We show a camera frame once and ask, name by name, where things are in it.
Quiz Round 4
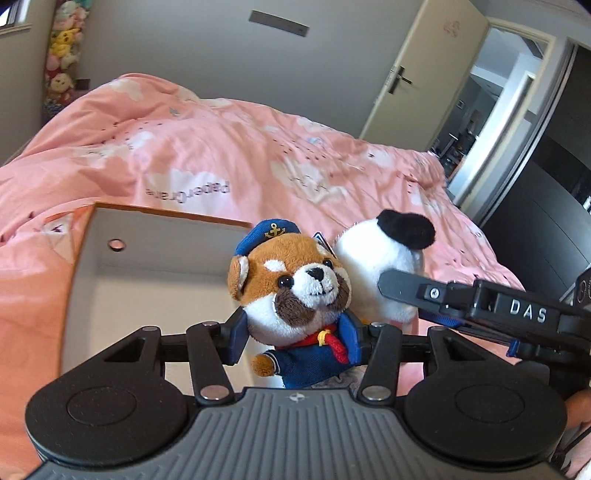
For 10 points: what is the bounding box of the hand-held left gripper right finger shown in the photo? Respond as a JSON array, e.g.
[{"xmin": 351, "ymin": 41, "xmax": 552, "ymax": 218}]
[{"xmin": 339, "ymin": 315, "xmax": 492, "ymax": 403}]

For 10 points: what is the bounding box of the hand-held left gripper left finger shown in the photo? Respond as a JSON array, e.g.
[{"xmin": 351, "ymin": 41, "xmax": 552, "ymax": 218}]
[{"xmin": 102, "ymin": 307, "xmax": 251, "ymax": 403}]

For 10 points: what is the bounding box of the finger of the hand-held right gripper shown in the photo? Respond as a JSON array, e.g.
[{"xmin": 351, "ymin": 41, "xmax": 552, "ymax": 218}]
[
  {"xmin": 377, "ymin": 269, "xmax": 482, "ymax": 324},
  {"xmin": 418, "ymin": 307, "xmax": 520, "ymax": 346}
]

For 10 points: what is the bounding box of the panda plush toy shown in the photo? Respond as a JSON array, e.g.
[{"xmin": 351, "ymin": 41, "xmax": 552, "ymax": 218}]
[{"xmin": 333, "ymin": 209, "xmax": 437, "ymax": 334}]

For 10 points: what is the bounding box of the red panda sailor plush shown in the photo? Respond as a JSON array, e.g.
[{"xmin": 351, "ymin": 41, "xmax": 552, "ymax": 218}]
[{"xmin": 227, "ymin": 219, "xmax": 366, "ymax": 390}]

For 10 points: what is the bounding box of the orange cardboard box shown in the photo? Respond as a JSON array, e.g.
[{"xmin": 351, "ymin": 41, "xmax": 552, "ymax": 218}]
[{"xmin": 59, "ymin": 202, "xmax": 256, "ymax": 394}]

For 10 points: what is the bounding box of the person's right hand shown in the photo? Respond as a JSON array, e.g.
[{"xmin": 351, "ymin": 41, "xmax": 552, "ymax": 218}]
[{"xmin": 564, "ymin": 387, "xmax": 591, "ymax": 432}]

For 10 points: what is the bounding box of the black wardrobe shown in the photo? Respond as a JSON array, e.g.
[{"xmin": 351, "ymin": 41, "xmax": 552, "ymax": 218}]
[{"xmin": 480, "ymin": 41, "xmax": 591, "ymax": 306}]

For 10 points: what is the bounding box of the pink printed blanket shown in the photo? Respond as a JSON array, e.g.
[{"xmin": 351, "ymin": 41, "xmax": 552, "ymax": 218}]
[{"xmin": 0, "ymin": 71, "xmax": 528, "ymax": 480}]

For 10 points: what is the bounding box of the white door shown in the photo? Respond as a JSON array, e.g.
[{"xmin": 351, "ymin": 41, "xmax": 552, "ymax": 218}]
[{"xmin": 360, "ymin": 0, "xmax": 490, "ymax": 151}]

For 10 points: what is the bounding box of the column of plush toys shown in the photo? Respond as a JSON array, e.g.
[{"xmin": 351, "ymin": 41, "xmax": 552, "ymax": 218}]
[{"xmin": 43, "ymin": 0, "xmax": 94, "ymax": 117}]

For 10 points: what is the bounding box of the window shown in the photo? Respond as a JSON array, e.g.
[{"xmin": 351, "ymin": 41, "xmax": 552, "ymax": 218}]
[{"xmin": 0, "ymin": 0, "xmax": 33, "ymax": 31}]

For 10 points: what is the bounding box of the black door handle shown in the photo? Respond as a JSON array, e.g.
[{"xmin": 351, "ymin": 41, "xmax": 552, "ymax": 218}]
[{"xmin": 385, "ymin": 66, "xmax": 413, "ymax": 96}]

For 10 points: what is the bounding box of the grey wall plate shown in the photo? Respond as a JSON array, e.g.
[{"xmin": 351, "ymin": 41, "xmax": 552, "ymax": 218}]
[{"xmin": 248, "ymin": 10, "xmax": 309, "ymax": 38}]

